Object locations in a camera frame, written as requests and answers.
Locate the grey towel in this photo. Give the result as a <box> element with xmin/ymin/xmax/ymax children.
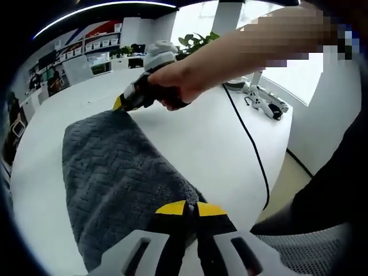
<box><xmin>62</xmin><ymin>110</ymin><xmax>208</xmax><ymax>273</ymax></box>

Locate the person's right hand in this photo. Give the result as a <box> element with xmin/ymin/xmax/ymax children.
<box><xmin>148</xmin><ymin>50</ymin><xmax>221</xmax><ymax>104</ymax></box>

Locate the white counter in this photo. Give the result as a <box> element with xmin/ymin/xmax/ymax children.
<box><xmin>86</xmin><ymin>51</ymin><xmax>147</xmax><ymax>73</ymax></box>

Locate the green potted plant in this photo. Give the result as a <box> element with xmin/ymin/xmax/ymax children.
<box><xmin>178</xmin><ymin>31</ymin><xmax>221</xmax><ymax>57</ymax></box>

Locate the small green plant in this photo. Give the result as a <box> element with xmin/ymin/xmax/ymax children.
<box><xmin>110</xmin><ymin>45</ymin><xmax>133</xmax><ymax>58</ymax></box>

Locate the white office chair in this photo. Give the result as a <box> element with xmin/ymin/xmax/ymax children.
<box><xmin>62</xmin><ymin>54</ymin><xmax>94</xmax><ymax>87</ymax></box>

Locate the shelving with white bins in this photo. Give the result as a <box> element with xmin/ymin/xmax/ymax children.
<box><xmin>54</xmin><ymin>20</ymin><xmax>121</xmax><ymax>63</ymax></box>

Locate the ceiling light strip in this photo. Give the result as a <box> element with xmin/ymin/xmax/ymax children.
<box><xmin>33</xmin><ymin>0</ymin><xmax>178</xmax><ymax>40</ymax></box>

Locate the black monitor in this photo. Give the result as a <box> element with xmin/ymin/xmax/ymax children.
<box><xmin>37</xmin><ymin>50</ymin><xmax>58</xmax><ymax>71</ymax></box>

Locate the grey mesh chair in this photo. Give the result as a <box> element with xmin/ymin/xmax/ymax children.
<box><xmin>252</xmin><ymin>223</ymin><xmax>357</xmax><ymax>276</ymax></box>

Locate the person's dark clothing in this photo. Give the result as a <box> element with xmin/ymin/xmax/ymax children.
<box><xmin>250</xmin><ymin>109</ymin><xmax>368</xmax><ymax>236</ymax></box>

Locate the black cable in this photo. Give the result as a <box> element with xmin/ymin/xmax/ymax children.
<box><xmin>287</xmin><ymin>149</ymin><xmax>314</xmax><ymax>178</ymax></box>
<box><xmin>223</xmin><ymin>83</ymin><xmax>271</xmax><ymax>208</ymax></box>

